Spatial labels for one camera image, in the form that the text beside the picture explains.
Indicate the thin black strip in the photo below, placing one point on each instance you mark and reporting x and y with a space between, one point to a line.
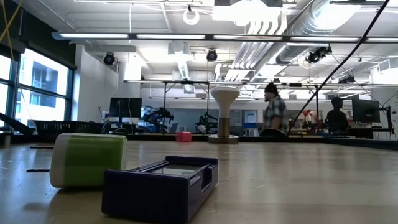
37 170

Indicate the metal bulb stand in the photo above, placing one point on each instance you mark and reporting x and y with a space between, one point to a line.
224 127

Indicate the black chair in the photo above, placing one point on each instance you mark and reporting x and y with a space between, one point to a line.
273 133

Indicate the green background robot arm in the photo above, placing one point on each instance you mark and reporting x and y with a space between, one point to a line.
206 121

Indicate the black slotted basket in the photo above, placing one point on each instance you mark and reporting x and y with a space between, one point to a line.
68 127

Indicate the black ceiling spotlight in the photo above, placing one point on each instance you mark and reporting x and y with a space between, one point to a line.
317 54
109 58
211 55

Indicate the blue background robot arm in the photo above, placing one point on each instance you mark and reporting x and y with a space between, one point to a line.
158 118

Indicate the silver ventilation duct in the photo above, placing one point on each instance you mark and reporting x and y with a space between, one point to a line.
311 28

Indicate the large window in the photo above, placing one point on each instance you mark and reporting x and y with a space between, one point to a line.
43 87

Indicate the green white wall charger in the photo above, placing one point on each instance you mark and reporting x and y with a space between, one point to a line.
90 161

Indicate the black computer monitor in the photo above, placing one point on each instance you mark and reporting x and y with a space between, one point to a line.
365 110
124 107

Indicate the purple blue card case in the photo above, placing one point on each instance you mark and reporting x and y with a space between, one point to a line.
149 199

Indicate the pink red wall charger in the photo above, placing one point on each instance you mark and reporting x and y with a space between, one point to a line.
184 137

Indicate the person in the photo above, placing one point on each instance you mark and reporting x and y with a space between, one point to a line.
337 119
276 115

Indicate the overhead LED light bar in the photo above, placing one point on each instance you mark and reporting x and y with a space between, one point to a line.
174 36

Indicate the black background rig frame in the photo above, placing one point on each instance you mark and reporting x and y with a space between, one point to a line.
295 84
164 102

